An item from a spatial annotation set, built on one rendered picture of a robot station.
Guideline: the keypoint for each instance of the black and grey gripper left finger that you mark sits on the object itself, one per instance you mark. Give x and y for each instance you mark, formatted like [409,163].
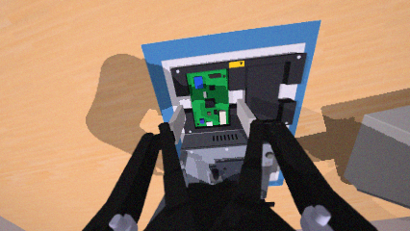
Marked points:
[122,210]

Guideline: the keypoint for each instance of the green circuit board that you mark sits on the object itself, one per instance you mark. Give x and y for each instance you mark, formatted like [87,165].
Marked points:
[209,96]

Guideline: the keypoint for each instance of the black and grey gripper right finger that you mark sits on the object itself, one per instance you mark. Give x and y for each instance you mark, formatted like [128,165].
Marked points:
[321,208]

